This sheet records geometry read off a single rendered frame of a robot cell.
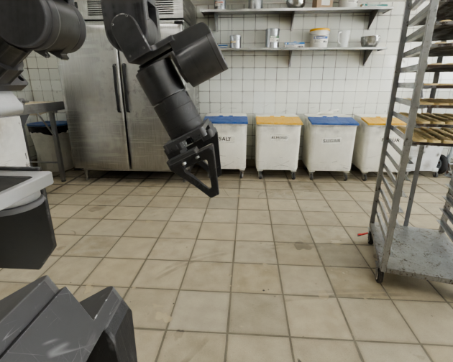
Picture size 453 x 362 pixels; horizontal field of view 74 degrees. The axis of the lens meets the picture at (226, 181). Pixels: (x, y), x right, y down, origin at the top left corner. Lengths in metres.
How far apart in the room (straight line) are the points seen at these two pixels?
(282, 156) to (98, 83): 2.26
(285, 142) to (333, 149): 0.57
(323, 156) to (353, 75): 1.22
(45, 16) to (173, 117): 0.20
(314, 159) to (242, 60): 1.61
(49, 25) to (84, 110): 3.33
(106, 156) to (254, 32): 2.42
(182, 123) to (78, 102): 3.41
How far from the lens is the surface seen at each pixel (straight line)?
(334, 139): 3.78
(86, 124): 3.82
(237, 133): 3.64
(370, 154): 3.97
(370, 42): 4.26
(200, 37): 0.45
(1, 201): 0.39
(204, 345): 1.57
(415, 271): 2.04
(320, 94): 4.35
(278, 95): 4.26
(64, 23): 0.52
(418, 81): 1.72
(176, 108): 0.44
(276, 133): 3.64
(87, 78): 3.76
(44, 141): 4.59
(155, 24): 0.50
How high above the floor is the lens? 1.15
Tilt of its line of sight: 18 degrees down
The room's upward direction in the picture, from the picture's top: straight up
